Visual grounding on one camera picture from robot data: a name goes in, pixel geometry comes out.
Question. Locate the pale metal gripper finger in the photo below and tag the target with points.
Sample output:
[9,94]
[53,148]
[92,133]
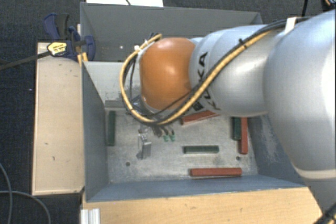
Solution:
[140,145]
[147,149]

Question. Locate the grey metal bin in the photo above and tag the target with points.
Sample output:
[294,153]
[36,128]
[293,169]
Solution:
[162,162]

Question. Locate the dark green flat block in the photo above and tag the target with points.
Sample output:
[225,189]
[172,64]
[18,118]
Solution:
[111,128]
[236,128]
[201,149]

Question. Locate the red-brown flat block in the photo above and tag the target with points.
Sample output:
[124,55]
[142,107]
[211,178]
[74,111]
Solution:
[195,118]
[215,172]
[244,139]

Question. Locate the pale wood flat board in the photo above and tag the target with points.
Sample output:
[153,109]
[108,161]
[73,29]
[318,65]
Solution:
[59,126]

